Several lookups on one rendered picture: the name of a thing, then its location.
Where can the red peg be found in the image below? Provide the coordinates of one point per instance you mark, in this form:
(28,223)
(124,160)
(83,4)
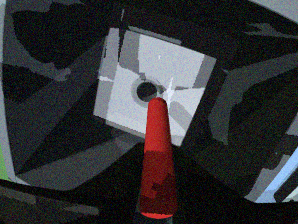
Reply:
(158,192)

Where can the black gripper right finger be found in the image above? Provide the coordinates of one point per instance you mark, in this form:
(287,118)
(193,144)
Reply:
(202,199)

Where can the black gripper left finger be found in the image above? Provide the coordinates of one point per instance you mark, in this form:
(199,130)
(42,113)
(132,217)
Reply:
(109,198)

